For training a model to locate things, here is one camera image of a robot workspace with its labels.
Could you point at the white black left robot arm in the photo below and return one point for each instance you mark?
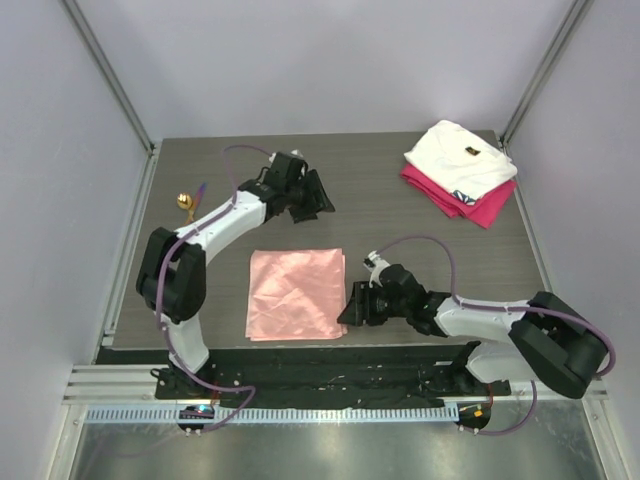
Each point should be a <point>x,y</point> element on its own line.
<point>172,278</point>

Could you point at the aluminium front rail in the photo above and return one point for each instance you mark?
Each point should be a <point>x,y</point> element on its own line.
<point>121,383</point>

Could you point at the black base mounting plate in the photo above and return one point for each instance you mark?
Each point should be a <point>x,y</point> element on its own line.
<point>332,378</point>

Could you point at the grey left corner post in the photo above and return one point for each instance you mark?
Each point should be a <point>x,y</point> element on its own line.
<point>100,59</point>

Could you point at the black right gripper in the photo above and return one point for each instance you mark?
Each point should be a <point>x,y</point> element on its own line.
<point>362,304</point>

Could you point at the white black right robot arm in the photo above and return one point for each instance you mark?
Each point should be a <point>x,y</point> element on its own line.
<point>540,339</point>

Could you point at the white slotted cable duct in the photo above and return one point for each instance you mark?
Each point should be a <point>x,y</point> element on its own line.
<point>199,413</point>

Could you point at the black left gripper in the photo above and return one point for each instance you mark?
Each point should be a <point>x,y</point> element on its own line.
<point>317,198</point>

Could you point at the grey aluminium corner post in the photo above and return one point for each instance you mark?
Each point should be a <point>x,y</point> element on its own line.
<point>562,37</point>

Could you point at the white wrist camera connector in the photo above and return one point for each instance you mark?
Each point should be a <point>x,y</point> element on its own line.
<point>374,263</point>

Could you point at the pink satin napkin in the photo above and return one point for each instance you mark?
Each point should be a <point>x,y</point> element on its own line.
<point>296,295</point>

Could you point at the white folded cloth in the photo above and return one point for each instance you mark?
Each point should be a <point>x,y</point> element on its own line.
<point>460,162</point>

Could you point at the iridescent purple utensil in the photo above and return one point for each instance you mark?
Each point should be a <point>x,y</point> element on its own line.
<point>197,198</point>

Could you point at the gold spoon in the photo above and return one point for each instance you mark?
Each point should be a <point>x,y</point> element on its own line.
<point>186,203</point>

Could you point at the magenta folded cloth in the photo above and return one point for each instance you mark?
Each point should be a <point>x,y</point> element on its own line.
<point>483,212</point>

